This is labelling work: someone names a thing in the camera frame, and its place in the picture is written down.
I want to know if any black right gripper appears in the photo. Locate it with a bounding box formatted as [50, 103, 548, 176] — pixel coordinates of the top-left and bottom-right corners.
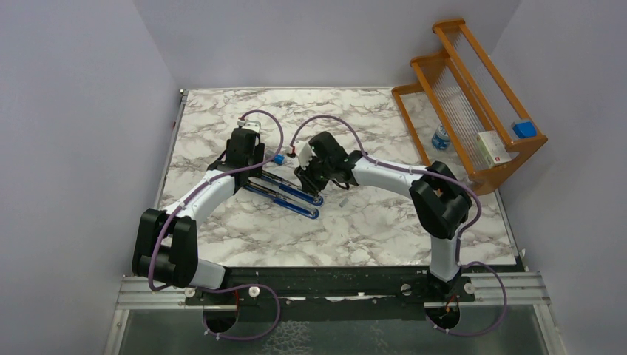
[293, 155, 333, 196]

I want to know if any blue black stapler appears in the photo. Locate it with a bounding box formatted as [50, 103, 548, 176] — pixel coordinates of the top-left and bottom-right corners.
[261, 170, 324, 206]

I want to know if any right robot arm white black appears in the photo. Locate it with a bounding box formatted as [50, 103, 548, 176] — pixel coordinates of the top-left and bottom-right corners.
[290, 132, 472, 301]

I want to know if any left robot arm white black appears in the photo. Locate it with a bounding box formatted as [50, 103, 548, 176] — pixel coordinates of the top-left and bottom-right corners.
[132, 128, 265, 304]

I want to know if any blue lidded small jar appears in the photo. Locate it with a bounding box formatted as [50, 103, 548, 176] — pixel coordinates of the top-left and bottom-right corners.
[431, 124, 451, 151]

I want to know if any orange wooden tiered rack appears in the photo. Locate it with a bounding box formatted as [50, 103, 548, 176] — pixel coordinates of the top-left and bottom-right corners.
[392, 18, 548, 195]

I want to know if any white red carton box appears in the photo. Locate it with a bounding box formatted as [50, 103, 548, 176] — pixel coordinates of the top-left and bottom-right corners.
[475, 131, 512, 168]

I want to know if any blue block on rack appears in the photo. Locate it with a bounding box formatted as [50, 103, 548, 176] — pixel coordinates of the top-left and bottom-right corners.
[511, 120, 538, 139]

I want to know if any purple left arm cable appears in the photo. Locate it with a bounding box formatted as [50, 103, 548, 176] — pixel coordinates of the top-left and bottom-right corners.
[147, 109, 285, 342]

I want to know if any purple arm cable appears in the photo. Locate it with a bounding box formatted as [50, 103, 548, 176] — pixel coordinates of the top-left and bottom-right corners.
[147, 109, 285, 342]
[288, 115, 509, 339]

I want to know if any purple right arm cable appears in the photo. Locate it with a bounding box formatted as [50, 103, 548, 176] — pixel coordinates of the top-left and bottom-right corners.
[288, 115, 509, 339]

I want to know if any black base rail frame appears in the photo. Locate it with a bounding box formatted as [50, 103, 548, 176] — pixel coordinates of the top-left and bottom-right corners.
[117, 265, 549, 325]

